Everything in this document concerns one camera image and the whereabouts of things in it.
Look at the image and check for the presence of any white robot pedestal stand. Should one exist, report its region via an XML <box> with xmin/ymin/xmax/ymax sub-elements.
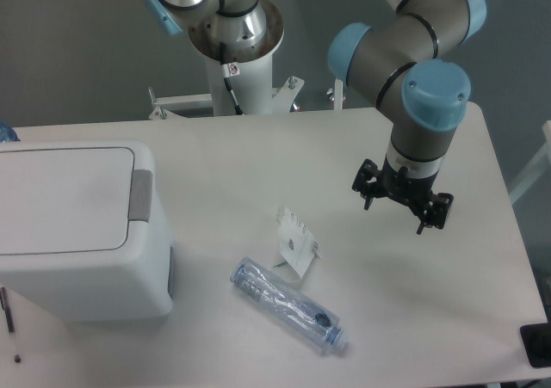
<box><xmin>149</xmin><ymin>0</ymin><xmax>305</xmax><ymax>120</ymax></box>

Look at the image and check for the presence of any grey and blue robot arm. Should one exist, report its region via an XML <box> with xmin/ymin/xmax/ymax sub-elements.
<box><xmin>144</xmin><ymin>0</ymin><xmax>486</xmax><ymax>229</ymax></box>

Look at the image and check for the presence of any black device at table corner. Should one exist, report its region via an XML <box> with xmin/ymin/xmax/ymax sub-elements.
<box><xmin>520</xmin><ymin>323</ymin><xmax>550</xmax><ymax>368</ymax></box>

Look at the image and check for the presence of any black and white pen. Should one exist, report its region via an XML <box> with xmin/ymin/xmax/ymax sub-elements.
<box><xmin>1</xmin><ymin>286</ymin><xmax>22</xmax><ymax>364</ymax></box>

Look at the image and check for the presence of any crumpled white paper packet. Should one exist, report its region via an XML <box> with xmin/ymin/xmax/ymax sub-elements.
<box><xmin>276</xmin><ymin>206</ymin><xmax>322</xmax><ymax>280</ymax></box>

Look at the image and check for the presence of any white push-button trash can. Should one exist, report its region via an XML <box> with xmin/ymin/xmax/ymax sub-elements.
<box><xmin>1</xmin><ymin>139</ymin><xmax>173</xmax><ymax>322</ymax></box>

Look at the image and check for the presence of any clear plastic water bottle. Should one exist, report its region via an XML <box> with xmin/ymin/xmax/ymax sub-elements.
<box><xmin>230</xmin><ymin>257</ymin><xmax>349</xmax><ymax>354</ymax></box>

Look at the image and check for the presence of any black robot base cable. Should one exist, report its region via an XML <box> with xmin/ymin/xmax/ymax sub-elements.
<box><xmin>218</xmin><ymin>40</ymin><xmax>245</xmax><ymax>117</ymax></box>

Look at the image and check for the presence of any white frame at right edge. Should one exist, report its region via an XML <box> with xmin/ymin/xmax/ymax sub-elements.
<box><xmin>508</xmin><ymin>120</ymin><xmax>550</xmax><ymax>205</ymax></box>

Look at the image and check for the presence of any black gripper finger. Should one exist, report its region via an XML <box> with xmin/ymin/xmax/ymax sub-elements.
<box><xmin>416</xmin><ymin>193</ymin><xmax>455</xmax><ymax>235</ymax></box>
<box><xmin>352</xmin><ymin>159</ymin><xmax>382</xmax><ymax>210</ymax></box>

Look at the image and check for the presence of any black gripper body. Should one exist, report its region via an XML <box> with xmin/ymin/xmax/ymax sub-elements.
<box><xmin>376</xmin><ymin>163</ymin><xmax>437</xmax><ymax>216</ymax></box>

